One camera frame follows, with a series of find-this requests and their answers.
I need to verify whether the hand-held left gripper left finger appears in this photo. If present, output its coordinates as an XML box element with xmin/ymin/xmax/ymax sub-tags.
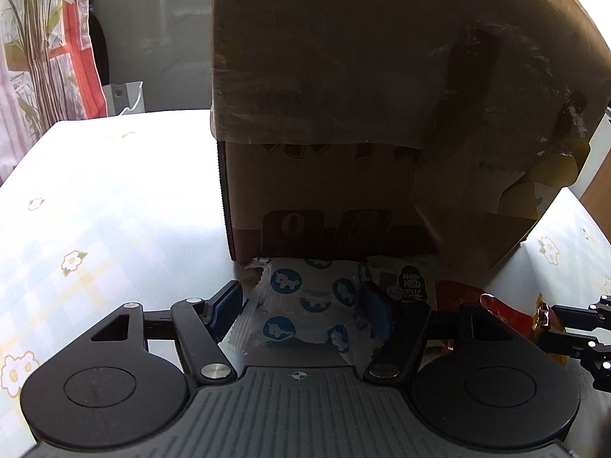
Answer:
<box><xmin>91</xmin><ymin>281</ymin><xmax>242</xmax><ymax>385</ymax></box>

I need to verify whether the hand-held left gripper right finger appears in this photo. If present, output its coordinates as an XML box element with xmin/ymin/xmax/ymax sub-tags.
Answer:
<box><xmin>361</xmin><ymin>282</ymin><xmax>523</xmax><ymax>382</ymax></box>

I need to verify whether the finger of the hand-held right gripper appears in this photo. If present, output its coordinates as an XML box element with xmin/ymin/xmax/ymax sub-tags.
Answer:
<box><xmin>549</xmin><ymin>295</ymin><xmax>611</xmax><ymax>327</ymax></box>
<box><xmin>539</xmin><ymin>331</ymin><xmax>611</xmax><ymax>390</ymax></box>

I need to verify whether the orange brown snack packet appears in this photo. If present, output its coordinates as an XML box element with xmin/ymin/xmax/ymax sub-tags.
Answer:
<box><xmin>531</xmin><ymin>293</ymin><xmax>584</xmax><ymax>360</ymax></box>

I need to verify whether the white packet with blue circles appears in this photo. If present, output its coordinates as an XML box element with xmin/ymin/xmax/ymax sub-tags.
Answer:
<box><xmin>226</xmin><ymin>256</ymin><xmax>379</xmax><ymax>368</ymax></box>

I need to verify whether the cardboard box with plastic liner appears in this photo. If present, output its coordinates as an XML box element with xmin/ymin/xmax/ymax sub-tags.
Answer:
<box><xmin>209</xmin><ymin>0</ymin><xmax>611</xmax><ymax>269</ymax></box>

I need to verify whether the grey green snack packet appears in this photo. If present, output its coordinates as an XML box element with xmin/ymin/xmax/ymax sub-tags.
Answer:
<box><xmin>367</xmin><ymin>255</ymin><xmax>440</xmax><ymax>312</ymax></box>

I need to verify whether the red snack packet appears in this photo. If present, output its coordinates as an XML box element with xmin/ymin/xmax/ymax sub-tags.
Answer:
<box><xmin>430</xmin><ymin>280</ymin><xmax>540</xmax><ymax>350</ymax></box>

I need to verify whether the white paper bag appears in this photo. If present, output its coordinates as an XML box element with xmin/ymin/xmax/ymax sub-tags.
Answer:
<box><xmin>102</xmin><ymin>81</ymin><xmax>145</xmax><ymax>116</ymax></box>

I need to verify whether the red and white leaf curtain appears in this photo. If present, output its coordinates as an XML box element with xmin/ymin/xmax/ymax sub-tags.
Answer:
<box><xmin>0</xmin><ymin>0</ymin><xmax>108</xmax><ymax>179</ymax></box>

